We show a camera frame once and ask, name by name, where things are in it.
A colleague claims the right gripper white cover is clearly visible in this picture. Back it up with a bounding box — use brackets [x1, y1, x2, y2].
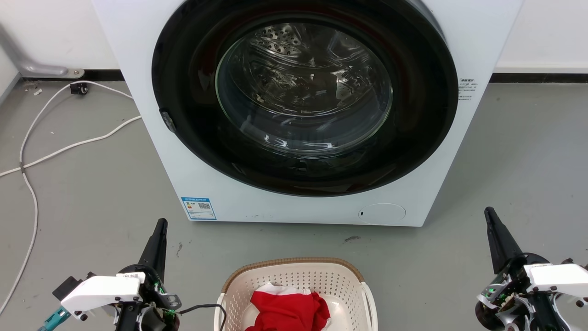
[475, 206, 588, 308]

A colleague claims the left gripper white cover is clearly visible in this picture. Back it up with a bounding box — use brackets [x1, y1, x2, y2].
[61, 218, 181, 331]

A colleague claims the cream perforated laundry basket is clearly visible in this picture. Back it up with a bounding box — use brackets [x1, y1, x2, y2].
[214, 257, 379, 331]

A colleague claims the blue energy label sticker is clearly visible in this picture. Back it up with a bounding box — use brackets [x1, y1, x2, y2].
[181, 197, 217, 221]

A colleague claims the round white filter cover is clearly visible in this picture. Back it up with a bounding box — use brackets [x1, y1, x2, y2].
[358, 203, 407, 226]

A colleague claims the white garment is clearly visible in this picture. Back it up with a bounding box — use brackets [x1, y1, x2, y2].
[254, 282, 313, 297]

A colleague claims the white front-load washing machine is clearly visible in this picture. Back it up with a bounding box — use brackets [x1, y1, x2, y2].
[91, 0, 525, 228]

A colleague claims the red garment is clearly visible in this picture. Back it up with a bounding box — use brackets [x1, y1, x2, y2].
[244, 290, 331, 331]

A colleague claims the small text label sticker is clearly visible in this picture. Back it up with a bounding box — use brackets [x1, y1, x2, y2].
[458, 78, 478, 102]

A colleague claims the round black washer door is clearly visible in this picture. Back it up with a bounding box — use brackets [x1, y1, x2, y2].
[151, 0, 459, 198]

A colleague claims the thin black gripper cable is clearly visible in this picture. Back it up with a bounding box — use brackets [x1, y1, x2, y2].
[178, 303, 228, 331]

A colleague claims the thin white floor cable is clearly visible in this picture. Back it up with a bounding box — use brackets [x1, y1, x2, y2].
[0, 81, 135, 316]

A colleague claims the thick white floor cable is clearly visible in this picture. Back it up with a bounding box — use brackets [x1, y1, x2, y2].
[0, 115, 142, 178]

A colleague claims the grey wall pipe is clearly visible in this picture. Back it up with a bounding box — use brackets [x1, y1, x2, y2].
[0, 24, 85, 79]

